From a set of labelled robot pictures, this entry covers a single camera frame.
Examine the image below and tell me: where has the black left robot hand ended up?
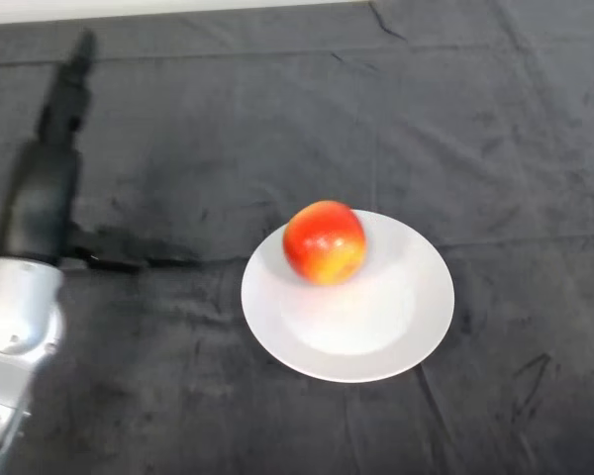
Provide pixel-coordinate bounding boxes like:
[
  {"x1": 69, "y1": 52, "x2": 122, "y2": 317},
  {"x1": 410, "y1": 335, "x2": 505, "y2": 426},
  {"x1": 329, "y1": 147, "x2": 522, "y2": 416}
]
[{"x1": 0, "y1": 30, "x2": 204, "y2": 273}]

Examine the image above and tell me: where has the red yellow apple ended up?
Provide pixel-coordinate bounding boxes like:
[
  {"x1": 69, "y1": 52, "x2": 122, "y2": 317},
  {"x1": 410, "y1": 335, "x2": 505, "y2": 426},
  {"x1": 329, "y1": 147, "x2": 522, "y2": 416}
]
[{"x1": 282, "y1": 199, "x2": 367, "y2": 288}]

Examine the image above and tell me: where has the black velvet cloth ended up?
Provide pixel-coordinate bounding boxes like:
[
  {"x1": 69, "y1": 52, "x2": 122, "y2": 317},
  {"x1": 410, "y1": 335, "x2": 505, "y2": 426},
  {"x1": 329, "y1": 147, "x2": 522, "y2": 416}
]
[{"x1": 0, "y1": 0, "x2": 594, "y2": 475}]

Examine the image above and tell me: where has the white round plate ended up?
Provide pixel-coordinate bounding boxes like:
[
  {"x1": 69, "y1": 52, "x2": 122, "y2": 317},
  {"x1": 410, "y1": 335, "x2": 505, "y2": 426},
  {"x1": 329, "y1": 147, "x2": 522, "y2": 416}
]
[{"x1": 241, "y1": 209, "x2": 455, "y2": 384}]

